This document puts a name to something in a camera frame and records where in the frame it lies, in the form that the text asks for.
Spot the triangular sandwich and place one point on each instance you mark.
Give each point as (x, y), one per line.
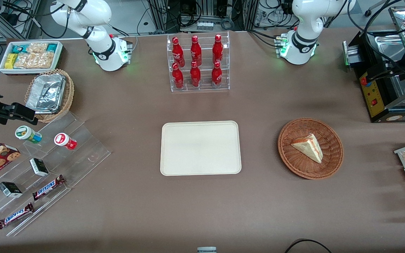
(309, 147)

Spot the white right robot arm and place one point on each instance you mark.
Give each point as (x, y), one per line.
(102, 47)

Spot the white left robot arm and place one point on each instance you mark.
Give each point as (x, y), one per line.
(299, 42)

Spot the light wicker basket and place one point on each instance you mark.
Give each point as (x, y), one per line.
(69, 95)

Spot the brown wicker basket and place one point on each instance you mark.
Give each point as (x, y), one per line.
(294, 165)

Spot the cream plastic tray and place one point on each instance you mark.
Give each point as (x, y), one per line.
(200, 149)

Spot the green lidded cup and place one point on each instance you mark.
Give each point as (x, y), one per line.
(26, 133)

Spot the steel pan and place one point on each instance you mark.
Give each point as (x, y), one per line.
(387, 45)

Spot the black food warmer machine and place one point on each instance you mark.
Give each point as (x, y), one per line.
(374, 102)

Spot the stacked foil containers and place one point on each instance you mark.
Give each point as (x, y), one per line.
(46, 93)

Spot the white plastic snack bin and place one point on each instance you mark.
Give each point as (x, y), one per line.
(4, 70)

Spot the yellow snack pack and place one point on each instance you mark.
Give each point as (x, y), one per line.
(11, 60)

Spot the red lidded cup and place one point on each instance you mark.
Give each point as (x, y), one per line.
(64, 140)

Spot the clear bag of crackers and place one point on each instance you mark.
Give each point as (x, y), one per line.
(35, 59)

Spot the small black box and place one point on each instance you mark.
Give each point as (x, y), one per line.
(10, 189)
(39, 167)

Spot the teal snack packet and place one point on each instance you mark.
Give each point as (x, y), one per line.
(21, 48)

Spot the clear acrylic stepped display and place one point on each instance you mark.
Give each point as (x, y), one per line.
(83, 147)

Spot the snickers bar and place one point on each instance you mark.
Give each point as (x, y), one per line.
(15, 215)
(47, 187)

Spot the red cola bottle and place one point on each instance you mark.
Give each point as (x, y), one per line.
(217, 49)
(195, 75)
(178, 77)
(195, 51)
(217, 74)
(178, 52)

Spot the clear acrylic bottle rack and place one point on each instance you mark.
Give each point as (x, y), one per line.
(205, 88)

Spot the white power strip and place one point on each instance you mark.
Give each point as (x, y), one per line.
(205, 25)

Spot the small grey object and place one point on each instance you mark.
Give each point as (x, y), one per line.
(206, 250)

